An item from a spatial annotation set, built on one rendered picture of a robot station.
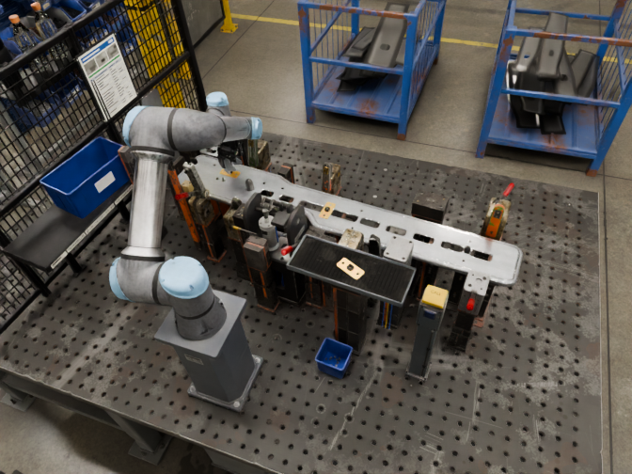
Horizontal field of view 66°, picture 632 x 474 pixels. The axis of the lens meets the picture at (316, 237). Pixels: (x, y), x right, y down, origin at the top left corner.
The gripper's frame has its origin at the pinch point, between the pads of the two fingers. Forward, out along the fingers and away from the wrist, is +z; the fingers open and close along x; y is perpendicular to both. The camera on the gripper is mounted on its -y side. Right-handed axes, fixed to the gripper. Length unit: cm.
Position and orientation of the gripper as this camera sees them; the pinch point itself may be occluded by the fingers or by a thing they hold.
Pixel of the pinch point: (229, 169)
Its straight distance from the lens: 207.1
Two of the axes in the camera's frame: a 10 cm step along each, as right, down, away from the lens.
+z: 0.5, 6.6, 7.5
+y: 9.1, 2.8, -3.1
